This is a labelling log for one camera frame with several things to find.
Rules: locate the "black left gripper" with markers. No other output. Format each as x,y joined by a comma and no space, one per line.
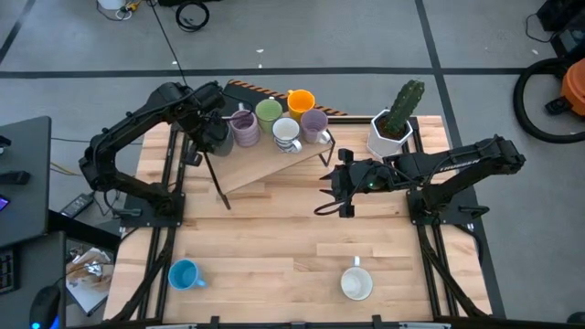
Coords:
208,130

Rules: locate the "black computer mouse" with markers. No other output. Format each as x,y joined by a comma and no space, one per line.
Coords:
45,304

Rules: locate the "black desk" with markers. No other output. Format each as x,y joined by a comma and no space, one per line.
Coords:
23,151

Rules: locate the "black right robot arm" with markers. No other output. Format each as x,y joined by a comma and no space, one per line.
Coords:
457,164

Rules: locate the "green cactus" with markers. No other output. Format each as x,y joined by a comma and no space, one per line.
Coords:
403,107

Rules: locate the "wooden shelf with black legs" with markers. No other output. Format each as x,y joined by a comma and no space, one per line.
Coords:
256,166

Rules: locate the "black equipment box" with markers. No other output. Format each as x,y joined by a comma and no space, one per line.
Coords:
564,23

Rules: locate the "black keyboard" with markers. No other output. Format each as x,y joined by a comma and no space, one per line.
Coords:
7,269

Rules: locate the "yellow ceramic mug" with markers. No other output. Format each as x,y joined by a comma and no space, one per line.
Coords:
300,102

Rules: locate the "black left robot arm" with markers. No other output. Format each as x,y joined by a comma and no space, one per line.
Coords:
128,123

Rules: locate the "black aluminium table frame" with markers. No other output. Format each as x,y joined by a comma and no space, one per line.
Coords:
356,120

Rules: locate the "light blue mug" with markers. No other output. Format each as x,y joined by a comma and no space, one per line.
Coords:
184,274

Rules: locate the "black remote control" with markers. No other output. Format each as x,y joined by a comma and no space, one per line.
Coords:
13,177

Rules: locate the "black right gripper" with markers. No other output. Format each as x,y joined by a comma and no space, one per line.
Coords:
361,178

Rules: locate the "dark lower desk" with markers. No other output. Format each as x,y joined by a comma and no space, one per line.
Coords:
32,265

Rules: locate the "black power adapter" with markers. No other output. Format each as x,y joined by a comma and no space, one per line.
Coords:
77,205

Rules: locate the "black panel with orange stripes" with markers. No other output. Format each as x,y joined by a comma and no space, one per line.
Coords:
274,90

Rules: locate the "white bucket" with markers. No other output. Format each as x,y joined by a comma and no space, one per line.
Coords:
112,3

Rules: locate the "white plant pot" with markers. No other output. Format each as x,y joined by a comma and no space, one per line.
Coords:
381,144

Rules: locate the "cream white mug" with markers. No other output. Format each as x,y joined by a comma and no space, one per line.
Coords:
356,283

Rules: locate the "orange vacuum cleaner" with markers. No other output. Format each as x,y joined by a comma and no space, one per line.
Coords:
575,87

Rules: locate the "purple and white striped mug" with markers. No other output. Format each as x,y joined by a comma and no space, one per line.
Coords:
314,124

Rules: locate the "blue and white patterned mug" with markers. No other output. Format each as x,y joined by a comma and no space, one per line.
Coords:
287,133

